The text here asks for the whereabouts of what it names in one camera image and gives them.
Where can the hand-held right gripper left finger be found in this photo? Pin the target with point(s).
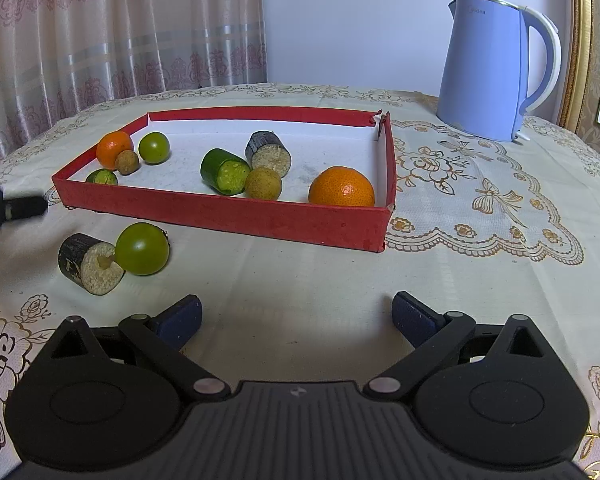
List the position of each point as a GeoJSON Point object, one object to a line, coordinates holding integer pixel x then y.
{"type": "Point", "coordinates": [182, 319]}

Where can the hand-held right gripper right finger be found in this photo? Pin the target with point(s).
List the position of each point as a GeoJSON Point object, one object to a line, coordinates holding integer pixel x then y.
{"type": "Point", "coordinates": [414, 317]}

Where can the small black sugarcane piece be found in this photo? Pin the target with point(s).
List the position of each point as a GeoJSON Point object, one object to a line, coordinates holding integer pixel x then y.
{"type": "Point", "coordinates": [77, 260]}

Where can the large green tomato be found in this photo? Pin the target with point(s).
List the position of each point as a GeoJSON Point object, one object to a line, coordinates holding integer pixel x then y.
{"type": "Point", "coordinates": [142, 250]}

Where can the short green cucumber piece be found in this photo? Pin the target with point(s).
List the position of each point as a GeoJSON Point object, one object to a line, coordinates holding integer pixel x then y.
{"type": "Point", "coordinates": [101, 178]}

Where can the small orange tangerine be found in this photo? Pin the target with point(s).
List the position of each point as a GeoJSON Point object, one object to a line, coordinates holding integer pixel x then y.
{"type": "Point", "coordinates": [111, 147]}

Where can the red cardboard box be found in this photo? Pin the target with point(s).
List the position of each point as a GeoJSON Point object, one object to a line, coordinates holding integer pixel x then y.
{"type": "Point", "coordinates": [280, 217]}

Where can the small green tomato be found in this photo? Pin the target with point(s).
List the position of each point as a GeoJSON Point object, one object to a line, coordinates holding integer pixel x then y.
{"type": "Point", "coordinates": [154, 147]}

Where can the long green cucumber piece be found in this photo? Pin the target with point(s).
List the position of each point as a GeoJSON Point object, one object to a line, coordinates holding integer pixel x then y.
{"type": "Point", "coordinates": [220, 170]}

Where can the large yellowish longan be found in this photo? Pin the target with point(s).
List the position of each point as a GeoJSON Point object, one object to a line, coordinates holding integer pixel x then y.
{"type": "Point", "coordinates": [263, 184]}

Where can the large black sugarcane piece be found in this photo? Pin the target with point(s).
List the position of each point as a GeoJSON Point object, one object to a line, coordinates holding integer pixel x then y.
{"type": "Point", "coordinates": [267, 152]}

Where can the small brown longan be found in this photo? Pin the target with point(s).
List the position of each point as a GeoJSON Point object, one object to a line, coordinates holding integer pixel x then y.
{"type": "Point", "coordinates": [127, 162]}

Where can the cream floral tablecloth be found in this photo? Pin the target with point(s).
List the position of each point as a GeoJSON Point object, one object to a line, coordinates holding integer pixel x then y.
{"type": "Point", "coordinates": [290, 280]}

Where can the large orange tangerine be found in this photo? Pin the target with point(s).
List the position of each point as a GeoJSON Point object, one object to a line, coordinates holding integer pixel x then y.
{"type": "Point", "coordinates": [341, 187]}

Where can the floral lace curtain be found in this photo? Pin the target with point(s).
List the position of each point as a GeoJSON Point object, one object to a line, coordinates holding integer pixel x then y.
{"type": "Point", "coordinates": [120, 35]}

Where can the blue electric kettle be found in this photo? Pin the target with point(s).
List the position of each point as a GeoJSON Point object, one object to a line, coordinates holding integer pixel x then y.
{"type": "Point", "coordinates": [482, 65]}

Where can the gold ornate frame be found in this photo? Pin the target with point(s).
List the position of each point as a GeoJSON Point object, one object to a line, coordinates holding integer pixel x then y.
{"type": "Point", "coordinates": [577, 35]}

